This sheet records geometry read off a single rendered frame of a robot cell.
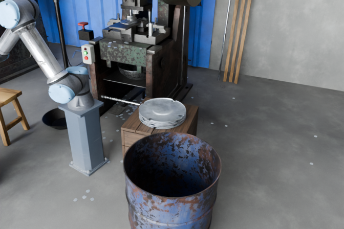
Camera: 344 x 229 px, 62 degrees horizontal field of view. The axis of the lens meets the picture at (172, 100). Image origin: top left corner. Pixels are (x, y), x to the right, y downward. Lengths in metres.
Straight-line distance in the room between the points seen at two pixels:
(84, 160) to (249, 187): 1.03
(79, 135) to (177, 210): 0.84
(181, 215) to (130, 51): 1.30
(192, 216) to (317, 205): 0.93
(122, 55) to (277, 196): 1.41
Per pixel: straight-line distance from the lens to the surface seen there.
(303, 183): 2.03
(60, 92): 1.51
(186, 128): 1.67
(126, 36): 2.17
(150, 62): 2.00
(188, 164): 1.50
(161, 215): 1.18
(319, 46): 3.29
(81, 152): 1.84
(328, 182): 2.12
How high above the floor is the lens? 1.29
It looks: 29 degrees down
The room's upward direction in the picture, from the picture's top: 2 degrees clockwise
